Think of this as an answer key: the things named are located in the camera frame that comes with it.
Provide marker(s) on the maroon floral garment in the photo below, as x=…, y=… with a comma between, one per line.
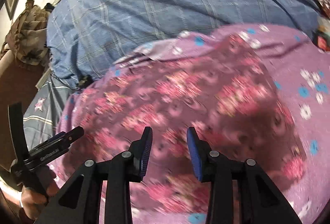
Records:
x=206, y=89

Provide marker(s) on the large dark-framed wall picture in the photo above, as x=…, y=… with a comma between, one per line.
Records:
x=11, y=6

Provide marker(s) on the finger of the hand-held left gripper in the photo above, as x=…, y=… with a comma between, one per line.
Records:
x=69, y=135
x=16, y=128

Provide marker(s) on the grey star-pattern pillow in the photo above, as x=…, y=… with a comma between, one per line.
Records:
x=49, y=107

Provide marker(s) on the person's left hand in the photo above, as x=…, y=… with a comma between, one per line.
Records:
x=32, y=200

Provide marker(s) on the blue plaid quilt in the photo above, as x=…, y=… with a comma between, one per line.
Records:
x=180, y=2

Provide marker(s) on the brown camouflage cloth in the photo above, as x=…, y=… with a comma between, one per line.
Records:
x=25, y=35

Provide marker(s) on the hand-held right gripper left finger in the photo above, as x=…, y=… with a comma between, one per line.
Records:
x=145, y=157

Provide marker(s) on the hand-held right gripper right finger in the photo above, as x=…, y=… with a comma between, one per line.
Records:
x=194, y=157

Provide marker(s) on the small black object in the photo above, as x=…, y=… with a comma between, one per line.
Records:
x=84, y=81

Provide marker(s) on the purple floral bed sheet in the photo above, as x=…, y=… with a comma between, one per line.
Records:
x=296, y=64

